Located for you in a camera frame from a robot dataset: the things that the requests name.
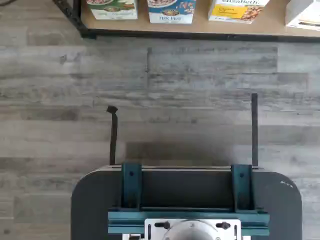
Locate black metal shelf rack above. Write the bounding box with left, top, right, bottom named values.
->
left=52, top=0, right=320, bottom=43

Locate yellow and white granola box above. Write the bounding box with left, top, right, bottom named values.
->
left=207, top=0, right=271, bottom=25

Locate dark rounded base platform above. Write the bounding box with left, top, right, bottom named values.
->
left=71, top=164, right=304, bottom=240

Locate green and white cereal box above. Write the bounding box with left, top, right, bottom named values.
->
left=86, top=0, right=139, bottom=20

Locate black strip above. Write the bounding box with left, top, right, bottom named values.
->
left=106, top=105, right=119, bottom=166
left=250, top=93, right=259, bottom=168

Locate teal metal mounting frame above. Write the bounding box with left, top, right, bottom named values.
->
left=107, top=162, right=271, bottom=240

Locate blue and white cereal box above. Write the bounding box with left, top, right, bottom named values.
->
left=147, top=0, right=194, bottom=25

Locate plain white box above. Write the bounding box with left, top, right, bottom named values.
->
left=284, top=0, right=320, bottom=32

